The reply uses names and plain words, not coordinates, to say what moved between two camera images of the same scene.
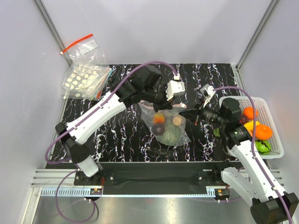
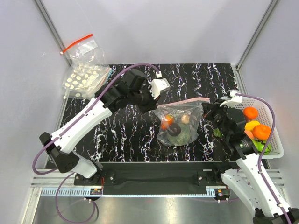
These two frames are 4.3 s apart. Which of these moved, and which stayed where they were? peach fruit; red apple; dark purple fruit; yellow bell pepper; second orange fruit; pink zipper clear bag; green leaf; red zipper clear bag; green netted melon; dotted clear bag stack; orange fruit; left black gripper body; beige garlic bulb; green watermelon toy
Moved: red apple; dark purple fruit; left black gripper body; green netted melon; pink zipper clear bag; beige garlic bulb
Stayed: second orange fruit; green leaf; peach fruit; dotted clear bag stack; red zipper clear bag; orange fruit; yellow bell pepper; green watermelon toy
